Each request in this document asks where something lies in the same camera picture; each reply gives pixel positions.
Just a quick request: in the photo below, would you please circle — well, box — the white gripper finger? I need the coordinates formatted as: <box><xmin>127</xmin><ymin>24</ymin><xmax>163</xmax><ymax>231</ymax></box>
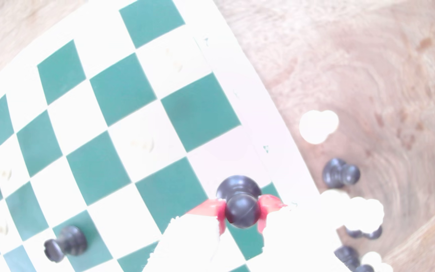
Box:
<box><xmin>144</xmin><ymin>198</ymin><xmax>228</xmax><ymax>272</ymax></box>
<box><xmin>257</xmin><ymin>194</ymin><xmax>350</xmax><ymax>272</ymax></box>

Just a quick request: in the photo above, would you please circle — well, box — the black chess pawn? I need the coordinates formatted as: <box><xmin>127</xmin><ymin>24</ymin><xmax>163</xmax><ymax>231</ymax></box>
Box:
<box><xmin>216</xmin><ymin>175</ymin><xmax>263</xmax><ymax>229</ymax></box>
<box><xmin>322</xmin><ymin>158</ymin><xmax>361</xmax><ymax>189</ymax></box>

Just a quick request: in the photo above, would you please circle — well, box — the black chess queen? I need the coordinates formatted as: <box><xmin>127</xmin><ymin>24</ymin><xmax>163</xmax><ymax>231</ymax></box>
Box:
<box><xmin>334</xmin><ymin>246</ymin><xmax>376</xmax><ymax>272</ymax></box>

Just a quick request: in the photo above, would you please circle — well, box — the large white chess piece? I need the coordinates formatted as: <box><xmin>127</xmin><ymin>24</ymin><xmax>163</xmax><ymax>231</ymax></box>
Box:
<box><xmin>321</xmin><ymin>189</ymin><xmax>385</xmax><ymax>234</ymax></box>

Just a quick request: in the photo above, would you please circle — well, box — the black chess piece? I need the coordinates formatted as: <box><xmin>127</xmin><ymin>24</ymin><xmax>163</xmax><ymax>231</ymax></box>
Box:
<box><xmin>345</xmin><ymin>225</ymin><xmax>383</xmax><ymax>240</ymax></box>

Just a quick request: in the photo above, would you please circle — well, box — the black chess rook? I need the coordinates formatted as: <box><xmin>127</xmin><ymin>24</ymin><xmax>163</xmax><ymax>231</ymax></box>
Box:
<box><xmin>44</xmin><ymin>225</ymin><xmax>88</xmax><ymax>263</ymax></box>

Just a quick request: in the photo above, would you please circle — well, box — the green and white chess mat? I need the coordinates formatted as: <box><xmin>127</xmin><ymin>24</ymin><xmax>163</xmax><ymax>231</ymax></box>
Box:
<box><xmin>0</xmin><ymin>0</ymin><xmax>322</xmax><ymax>272</ymax></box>

